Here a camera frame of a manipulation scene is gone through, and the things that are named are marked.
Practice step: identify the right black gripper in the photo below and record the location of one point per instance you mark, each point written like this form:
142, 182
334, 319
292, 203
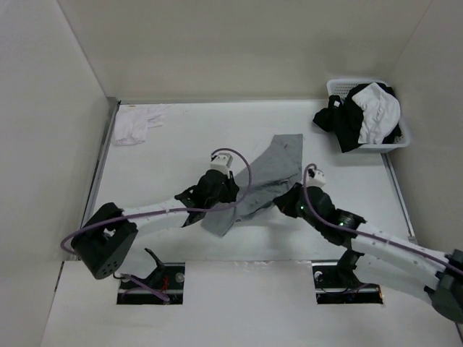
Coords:
286, 202

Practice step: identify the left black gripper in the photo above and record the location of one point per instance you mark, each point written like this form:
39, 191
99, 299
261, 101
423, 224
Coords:
233, 189

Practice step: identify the grey tank top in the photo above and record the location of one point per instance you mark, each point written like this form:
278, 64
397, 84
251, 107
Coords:
274, 173

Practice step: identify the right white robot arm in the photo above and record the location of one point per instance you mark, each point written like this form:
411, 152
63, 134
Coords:
376, 257

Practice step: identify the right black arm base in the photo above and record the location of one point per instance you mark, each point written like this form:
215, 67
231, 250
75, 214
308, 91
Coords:
336, 283

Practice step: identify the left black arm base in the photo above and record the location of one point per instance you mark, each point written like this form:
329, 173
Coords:
167, 278

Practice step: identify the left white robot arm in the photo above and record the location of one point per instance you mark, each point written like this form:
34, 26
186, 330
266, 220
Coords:
111, 240

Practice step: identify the black tank top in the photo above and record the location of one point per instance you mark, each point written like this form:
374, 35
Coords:
343, 118

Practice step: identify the folded white tank top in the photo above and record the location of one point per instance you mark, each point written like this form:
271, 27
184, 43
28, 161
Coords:
132, 123

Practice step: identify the white tank top in basket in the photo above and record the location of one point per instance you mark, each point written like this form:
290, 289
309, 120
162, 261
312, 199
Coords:
380, 109

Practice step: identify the white plastic basket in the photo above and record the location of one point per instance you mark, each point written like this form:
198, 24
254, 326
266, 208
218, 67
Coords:
338, 86

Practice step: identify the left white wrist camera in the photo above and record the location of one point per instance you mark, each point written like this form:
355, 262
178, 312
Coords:
221, 162

